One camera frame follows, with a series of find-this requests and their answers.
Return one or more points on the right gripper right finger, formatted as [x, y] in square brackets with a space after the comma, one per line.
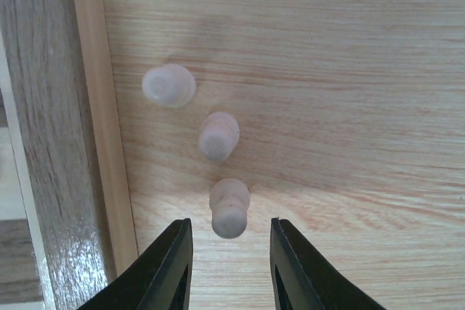
[303, 278]

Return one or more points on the wooden chess board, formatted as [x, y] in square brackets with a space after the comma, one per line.
[60, 99]

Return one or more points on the white pawn piece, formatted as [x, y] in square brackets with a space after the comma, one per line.
[229, 201]
[169, 85]
[219, 135]

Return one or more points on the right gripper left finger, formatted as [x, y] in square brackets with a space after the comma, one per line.
[160, 278]

